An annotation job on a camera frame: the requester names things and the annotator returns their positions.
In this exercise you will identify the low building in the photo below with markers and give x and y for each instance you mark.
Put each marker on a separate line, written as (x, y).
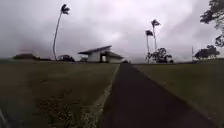
(25, 56)

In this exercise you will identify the pale kerb strip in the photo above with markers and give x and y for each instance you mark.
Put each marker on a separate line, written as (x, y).
(99, 104)

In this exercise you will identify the large leafy tree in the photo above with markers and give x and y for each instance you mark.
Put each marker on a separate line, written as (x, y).
(216, 15)

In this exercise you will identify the dark bush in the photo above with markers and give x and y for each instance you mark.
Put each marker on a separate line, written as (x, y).
(65, 58)

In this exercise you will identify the tall bent palm tree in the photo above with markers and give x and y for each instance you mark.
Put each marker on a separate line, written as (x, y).
(64, 9)

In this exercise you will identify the dark bushy tree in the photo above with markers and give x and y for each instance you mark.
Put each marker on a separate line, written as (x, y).
(161, 56)

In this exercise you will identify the dark clump of trees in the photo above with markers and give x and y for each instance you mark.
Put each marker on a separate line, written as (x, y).
(206, 52)

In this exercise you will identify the dark asphalt path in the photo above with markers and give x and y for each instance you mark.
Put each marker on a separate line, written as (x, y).
(140, 100)

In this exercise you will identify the white building with slanted roof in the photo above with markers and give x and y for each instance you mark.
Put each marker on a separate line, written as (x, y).
(95, 55)

